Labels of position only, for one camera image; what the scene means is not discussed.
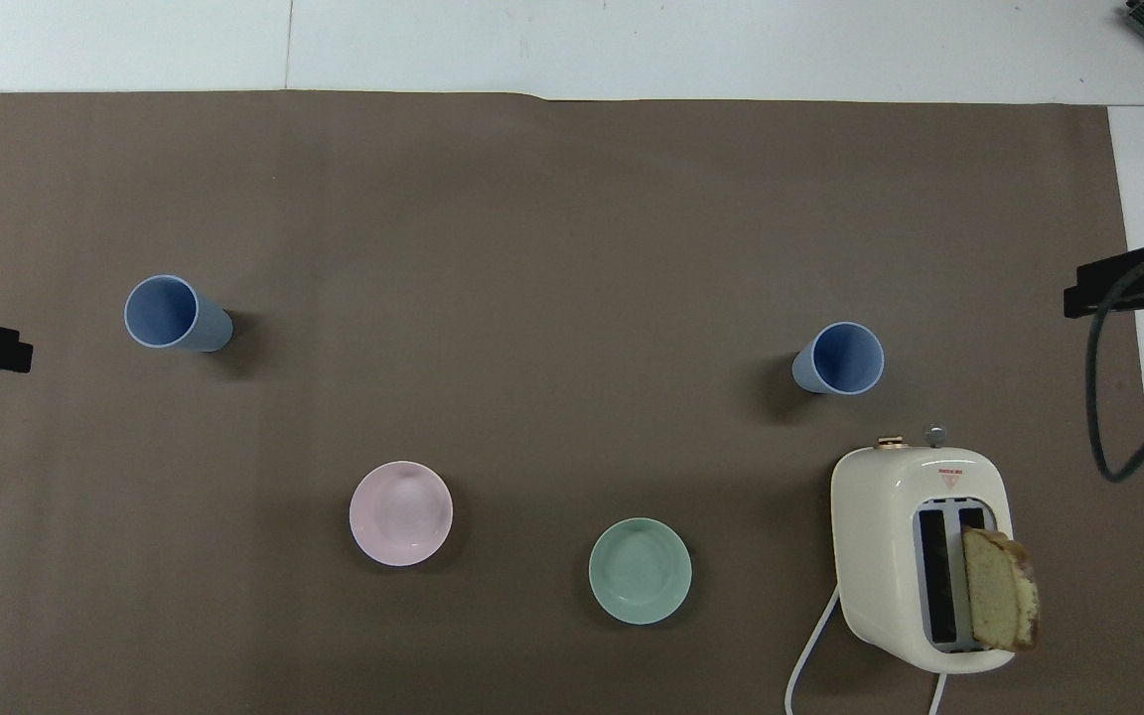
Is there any white power cord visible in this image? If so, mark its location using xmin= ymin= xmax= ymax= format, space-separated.
xmin=786 ymin=584 xmax=950 ymax=715

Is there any pink bowl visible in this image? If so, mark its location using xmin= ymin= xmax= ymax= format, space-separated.
xmin=349 ymin=461 xmax=455 ymax=568

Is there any bread slice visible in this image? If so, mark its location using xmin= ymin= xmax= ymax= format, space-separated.
xmin=961 ymin=527 xmax=1041 ymax=653

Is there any green bowl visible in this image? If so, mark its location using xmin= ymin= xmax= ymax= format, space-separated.
xmin=588 ymin=517 xmax=693 ymax=627

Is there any cream white toaster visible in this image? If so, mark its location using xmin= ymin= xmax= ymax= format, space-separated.
xmin=830 ymin=425 xmax=1016 ymax=676

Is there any blue cup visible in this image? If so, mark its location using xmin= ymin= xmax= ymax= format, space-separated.
xmin=124 ymin=274 xmax=234 ymax=353
xmin=791 ymin=321 xmax=886 ymax=397

